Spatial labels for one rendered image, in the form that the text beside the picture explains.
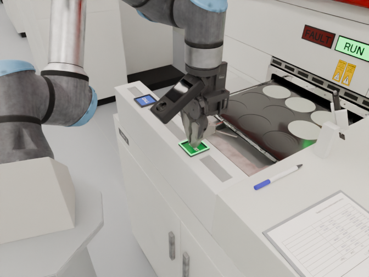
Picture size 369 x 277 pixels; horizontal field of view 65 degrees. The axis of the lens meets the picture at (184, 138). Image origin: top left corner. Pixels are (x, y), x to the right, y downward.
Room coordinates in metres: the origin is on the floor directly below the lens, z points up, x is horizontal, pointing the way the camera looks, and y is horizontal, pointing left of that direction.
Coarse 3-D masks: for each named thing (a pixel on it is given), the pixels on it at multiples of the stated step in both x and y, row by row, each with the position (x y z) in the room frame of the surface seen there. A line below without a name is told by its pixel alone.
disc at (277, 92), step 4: (264, 88) 0.98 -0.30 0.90; (268, 88) 0.98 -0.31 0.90; (272, 88) 0.98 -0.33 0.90; (276, 88) 0.98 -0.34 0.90; (280, 88) 0.98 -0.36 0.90; (284, 88) 0.98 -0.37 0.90; (264, 92) 0.95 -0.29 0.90; (268, 92) 0.95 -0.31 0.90; (272, 92) 0.95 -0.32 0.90; (276, 92) 0.95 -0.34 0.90; (280, 92) 0.95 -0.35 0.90; (284, 92) 0.95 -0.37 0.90; (288, 92) 0.95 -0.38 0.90; (272, 96) 0.92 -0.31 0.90; (276, 96) 0.92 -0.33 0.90; (280, 96) 0.92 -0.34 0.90; (284, 96) 0.92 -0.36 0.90; (288, 96) 0.92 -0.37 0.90
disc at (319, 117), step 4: (316, 112) 0.82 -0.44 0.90; (320, 112) 0.82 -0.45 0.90; (324, 112) 0.82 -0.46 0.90; (328, 112) 0.82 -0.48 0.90; (312, 116) 0.79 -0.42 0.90; (316, 116) 0.79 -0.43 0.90; (320, 116) 0.79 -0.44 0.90; (324, 116) 0.79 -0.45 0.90; (328, 116) 0.79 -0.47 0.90; (316, 120) 0.77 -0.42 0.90; (320, 120) 0.77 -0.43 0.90; (324, 120) 0.77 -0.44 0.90; (328, 120) 0.77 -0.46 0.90; (332, 120) 0.77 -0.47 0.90; (320, 124) 0.74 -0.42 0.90
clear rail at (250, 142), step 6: (216, 114) 0.79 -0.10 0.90; (222, 120) 0.75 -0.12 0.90; (228, 126) 0.73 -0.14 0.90; (234, 132) 0.70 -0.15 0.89; (240, 132) 0.69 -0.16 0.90; (246, 138) 0.66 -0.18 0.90; (252, 144) 0.64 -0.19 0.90; (258, 150) 0.62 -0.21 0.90; (264, 150) 0.61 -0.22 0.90; (270, 156) 0.59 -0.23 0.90; (276, 162) 0.56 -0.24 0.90
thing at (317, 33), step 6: (306, 30) 1.01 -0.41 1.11; (312, 30) 0.99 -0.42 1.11; (318, 30) 0.97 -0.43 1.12; (306, 36) 1.00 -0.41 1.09; (312, 36) 0.98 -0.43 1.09; (318, 36) 0.96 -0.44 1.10; (324, 36) 0.95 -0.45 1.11; (330, 36) 0.93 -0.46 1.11; (318, 42) 0.96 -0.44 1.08; (324, 42) 0.94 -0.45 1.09; (330, 42) 0.93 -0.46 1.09
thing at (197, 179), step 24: (120, 96) 0.81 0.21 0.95; (120, 120) 0.84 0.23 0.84; (144, 120) 0.67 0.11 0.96; (144, 144) 0.68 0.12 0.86; (168, 144) 0.56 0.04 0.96; (168, 168) 0.56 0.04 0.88; (192, 168) 0.47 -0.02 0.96; (216, 168) 0.48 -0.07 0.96; (192, 192) 0.46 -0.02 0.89; (216, 192) 0.40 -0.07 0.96
